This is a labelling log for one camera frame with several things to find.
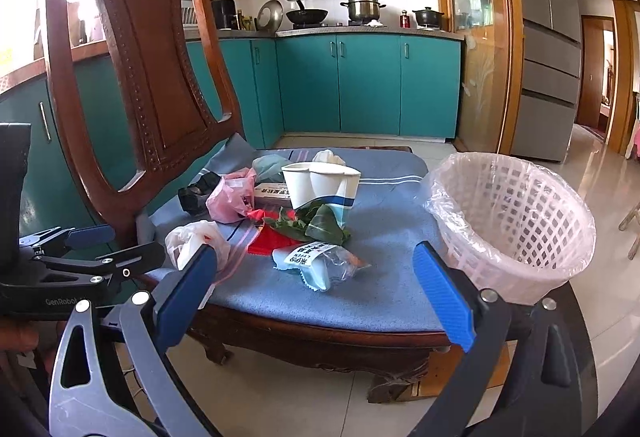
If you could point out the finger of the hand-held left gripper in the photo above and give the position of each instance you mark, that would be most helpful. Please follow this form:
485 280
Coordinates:
135 258
90 235

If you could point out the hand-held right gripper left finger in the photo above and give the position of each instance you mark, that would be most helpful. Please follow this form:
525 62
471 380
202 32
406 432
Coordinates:
187 287

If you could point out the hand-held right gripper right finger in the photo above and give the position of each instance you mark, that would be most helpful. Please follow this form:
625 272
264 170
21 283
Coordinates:
442 297

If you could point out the white plastic bag red print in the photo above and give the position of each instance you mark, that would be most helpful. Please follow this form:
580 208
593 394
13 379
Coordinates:
195 237

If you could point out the clear zip bag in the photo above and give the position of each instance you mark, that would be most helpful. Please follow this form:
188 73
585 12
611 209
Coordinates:
240 252

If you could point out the red plastic packet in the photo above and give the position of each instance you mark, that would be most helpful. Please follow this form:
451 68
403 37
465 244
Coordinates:
267 242

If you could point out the white plastic mesh basket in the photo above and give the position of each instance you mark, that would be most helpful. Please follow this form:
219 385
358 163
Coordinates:
550 278

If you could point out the small cardboard box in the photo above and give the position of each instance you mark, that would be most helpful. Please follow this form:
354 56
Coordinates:
272 194

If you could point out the clear wrapper with white label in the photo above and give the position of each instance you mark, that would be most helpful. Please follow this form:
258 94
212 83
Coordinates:
320 267

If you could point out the green leaf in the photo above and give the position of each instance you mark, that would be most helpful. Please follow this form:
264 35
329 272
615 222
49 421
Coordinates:
320 224

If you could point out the crushed white paper cup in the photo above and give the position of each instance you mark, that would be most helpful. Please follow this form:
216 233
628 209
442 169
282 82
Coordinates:
320 187

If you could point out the person's left hand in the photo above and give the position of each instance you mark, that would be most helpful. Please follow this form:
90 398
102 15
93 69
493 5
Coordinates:
17 337

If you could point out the blue striped seat cloth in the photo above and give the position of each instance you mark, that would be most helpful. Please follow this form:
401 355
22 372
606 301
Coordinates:
390 277

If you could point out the flat cardboard piece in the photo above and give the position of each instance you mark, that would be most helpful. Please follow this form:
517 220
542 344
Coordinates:
450 367

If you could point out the black plastic bag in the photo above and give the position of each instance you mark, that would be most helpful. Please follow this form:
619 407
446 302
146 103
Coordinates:
195 197

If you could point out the pink plastic bag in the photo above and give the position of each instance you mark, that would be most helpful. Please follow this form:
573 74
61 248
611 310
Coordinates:
225 197

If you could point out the clear plastic basket liner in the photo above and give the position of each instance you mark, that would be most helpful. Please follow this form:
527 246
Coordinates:
450 177

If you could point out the teal plastic bag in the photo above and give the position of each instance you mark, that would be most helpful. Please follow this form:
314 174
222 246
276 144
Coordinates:
267 164

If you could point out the crumpled white plastic bag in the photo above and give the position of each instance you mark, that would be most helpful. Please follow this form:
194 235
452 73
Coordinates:
327 157

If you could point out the carved wooden chair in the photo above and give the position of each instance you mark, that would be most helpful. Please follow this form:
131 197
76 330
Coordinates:
145 42

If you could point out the teal kitchen base cabinets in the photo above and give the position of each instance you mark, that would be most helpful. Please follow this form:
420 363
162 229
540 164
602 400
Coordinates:
370 87

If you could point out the wooden framed glass door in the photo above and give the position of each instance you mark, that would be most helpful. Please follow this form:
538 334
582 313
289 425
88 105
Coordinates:
475 67

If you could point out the grey refrigerator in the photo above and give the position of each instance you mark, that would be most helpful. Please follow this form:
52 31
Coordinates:
545 67

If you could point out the black air fryer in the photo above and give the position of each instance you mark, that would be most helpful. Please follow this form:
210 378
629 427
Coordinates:
223 14

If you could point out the steel pan lid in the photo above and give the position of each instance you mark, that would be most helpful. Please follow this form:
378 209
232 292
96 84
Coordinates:
270 15

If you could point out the black casserole pot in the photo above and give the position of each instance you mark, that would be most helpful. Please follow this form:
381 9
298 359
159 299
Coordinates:
427 18

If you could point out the red jar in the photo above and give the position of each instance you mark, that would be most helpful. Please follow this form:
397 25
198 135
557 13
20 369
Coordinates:
405 19

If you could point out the white kitchen rag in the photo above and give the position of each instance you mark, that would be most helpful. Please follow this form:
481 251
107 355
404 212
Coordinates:
372 22

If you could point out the black wok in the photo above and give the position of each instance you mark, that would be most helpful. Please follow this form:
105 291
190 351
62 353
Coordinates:
306 15

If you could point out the steel stock pot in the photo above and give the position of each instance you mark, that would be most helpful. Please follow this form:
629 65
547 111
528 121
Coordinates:
364 9

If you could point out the wooden door frame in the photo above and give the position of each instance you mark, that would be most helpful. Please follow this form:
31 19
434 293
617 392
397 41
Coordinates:
620 77

